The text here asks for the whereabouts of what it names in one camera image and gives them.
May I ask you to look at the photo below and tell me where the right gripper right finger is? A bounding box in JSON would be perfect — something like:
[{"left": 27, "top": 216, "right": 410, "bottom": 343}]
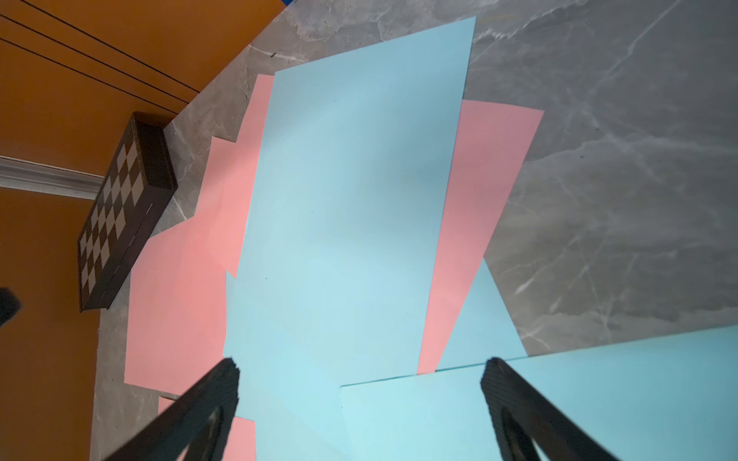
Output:
[{"left": 480, "top": 357, "right": 614, "bottom": 460}]

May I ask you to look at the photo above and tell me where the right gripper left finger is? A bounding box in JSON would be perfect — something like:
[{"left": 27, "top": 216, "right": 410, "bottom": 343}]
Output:
[{"left": 108, "top": 358, "right": 239, "bottom": 460}]

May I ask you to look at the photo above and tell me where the light blue paper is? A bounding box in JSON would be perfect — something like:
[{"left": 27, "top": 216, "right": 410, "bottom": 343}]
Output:
[
  {"left": 341, "top": 327, "right": 737, "bottom": 460},
  {"left": 437, "top": 259, "right": 528, "bottom": 371},
  {"left": 225, "top": 18, "right": 476, "bottom": 460}
]

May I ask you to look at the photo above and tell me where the pink paper small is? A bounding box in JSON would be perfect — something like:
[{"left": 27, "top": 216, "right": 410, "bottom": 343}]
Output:
[{"left": 195, "top": 75, "right": 274, "bottom": 276}]

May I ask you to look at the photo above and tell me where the pink paper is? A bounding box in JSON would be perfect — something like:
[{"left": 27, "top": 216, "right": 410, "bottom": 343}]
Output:
[
  {"left": 124, "top": 212, "right": 226, "bottom": 396},
  {"left": 417, "top": 100, "right": 544, "bottom": 375}
]

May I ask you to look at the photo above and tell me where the black white checkerboard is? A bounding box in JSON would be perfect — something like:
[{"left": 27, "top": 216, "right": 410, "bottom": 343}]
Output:
[{"left": 77, "top": 111, "right": 178, "bottom": 312}]

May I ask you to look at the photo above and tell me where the left aluminium corner post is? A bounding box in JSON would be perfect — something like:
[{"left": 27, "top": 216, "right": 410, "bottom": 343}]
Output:
[{"left": 1, "top": 156, "right": 104, "bottom": 200}]

